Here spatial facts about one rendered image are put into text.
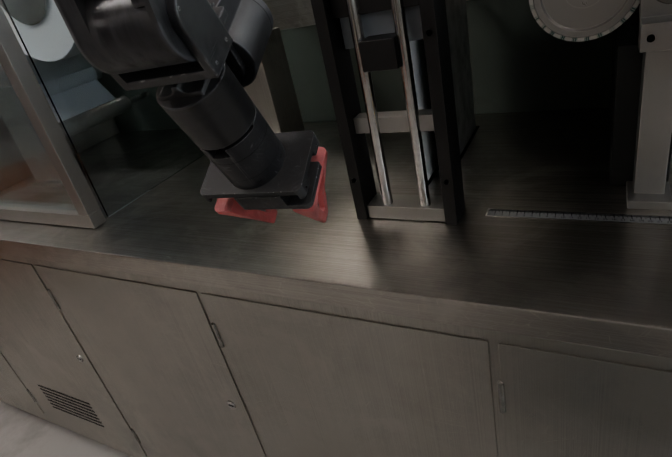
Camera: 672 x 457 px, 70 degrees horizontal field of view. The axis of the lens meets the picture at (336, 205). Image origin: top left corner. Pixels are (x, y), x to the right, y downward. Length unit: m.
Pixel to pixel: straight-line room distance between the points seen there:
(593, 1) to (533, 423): 0.55
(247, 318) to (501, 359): 0.41
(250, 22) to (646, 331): 0.47
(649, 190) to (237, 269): 0.58
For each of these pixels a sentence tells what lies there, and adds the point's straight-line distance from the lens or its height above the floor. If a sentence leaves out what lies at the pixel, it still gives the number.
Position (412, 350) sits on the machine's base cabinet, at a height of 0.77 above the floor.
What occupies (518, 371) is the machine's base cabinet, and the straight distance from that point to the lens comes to 0.68.
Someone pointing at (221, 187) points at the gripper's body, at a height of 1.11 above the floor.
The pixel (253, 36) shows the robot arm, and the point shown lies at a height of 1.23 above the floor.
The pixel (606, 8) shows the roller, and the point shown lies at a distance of 0.73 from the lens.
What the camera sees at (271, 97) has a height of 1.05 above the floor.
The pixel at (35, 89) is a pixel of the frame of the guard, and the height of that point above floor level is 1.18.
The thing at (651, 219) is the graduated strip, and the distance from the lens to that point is 0.73.
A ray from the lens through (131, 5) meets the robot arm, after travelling 0.32.
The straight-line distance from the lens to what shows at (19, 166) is 1.17.
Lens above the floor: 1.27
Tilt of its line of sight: 27 degrees down
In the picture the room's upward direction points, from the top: 13 degrees counter-clockwise
